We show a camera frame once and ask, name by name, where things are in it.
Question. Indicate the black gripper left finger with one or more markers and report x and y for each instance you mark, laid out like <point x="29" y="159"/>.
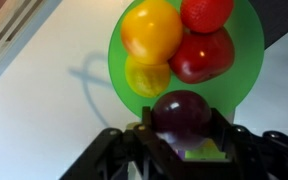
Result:
<point x="148" y="118"/>

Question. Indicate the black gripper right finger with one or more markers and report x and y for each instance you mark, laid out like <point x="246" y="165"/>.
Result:
<point x="223" y="131"/>

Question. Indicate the dark purple plum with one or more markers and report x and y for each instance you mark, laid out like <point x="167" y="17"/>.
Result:
<point x="180" y="116"/>

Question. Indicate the wooden tray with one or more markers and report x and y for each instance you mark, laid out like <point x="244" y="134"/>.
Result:
<point x="7" y="36"/>

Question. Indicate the red green soft cube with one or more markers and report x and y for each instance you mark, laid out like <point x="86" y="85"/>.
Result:
<point x="207" y="154"/>

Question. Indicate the yellow lemon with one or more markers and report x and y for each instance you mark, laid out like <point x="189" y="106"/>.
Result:
<point x="147" y="80"/>

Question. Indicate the green plate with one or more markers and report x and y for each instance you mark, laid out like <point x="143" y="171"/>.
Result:
<point x="247" y="63"/>

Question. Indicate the dark red apple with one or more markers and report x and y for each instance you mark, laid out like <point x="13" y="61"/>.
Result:
<point x="202" y="56"/>

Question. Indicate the yellow orange round fruit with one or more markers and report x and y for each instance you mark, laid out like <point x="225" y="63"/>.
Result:
<point x="150" y="31"/>

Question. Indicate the red strawberry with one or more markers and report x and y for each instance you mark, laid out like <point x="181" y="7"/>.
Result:
<point x="205" y="15"/>

